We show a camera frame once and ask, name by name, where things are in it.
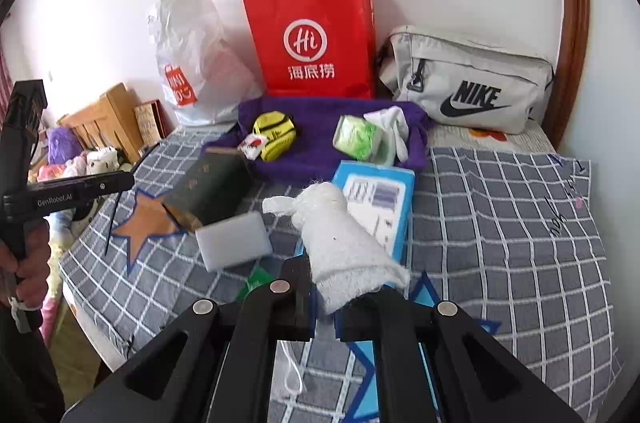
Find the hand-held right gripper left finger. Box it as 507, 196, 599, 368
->
62, 255, 316, 423

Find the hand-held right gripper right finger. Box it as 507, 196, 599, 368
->
334, 285, 586, 423

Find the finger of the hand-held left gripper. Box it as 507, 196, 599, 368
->
70, 171, 137, 208

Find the green snack packet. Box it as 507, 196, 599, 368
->
235, 267, 273, 301

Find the white terry cloth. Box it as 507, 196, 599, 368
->
261, 182, 412, 316

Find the white sponge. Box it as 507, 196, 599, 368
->
195, 210, 274, 274

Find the purple towel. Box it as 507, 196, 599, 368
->
200, 98, 435, 184

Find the red white small packet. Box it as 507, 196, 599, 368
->
237, 134, 266, 161

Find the pale green cloth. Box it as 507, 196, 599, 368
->
372, 130, 401, 166

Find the yellow mini bag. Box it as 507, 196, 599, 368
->
251, 112, 299, 162

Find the green tissue packet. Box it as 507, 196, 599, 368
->
332, 115, 383, 162

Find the person's left hand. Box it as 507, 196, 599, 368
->
0, 213, 53, 310

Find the purple plush toy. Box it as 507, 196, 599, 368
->
46, 126, 83, 166

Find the wooden headboard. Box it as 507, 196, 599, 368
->
57, 83, 146, 164

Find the brown patterned book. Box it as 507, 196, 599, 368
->
133, 100, 173, 148

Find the dark green tin box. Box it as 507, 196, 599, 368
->
162, 146, 253, 235

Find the blue tissue pack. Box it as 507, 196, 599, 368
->
332, 160, 417, 264

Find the grey checked star blanket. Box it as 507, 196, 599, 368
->
59, 123, 626, 423

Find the white plastic shopping bag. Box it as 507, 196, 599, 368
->
146, 0, 263, 127

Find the red paper bag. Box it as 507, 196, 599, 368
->
241, 0, 377, 100

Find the grey waist bag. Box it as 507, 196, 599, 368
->
376, 25, 556, 134

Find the brown wooden door frame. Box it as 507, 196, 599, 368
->
542, 0, 592, 151

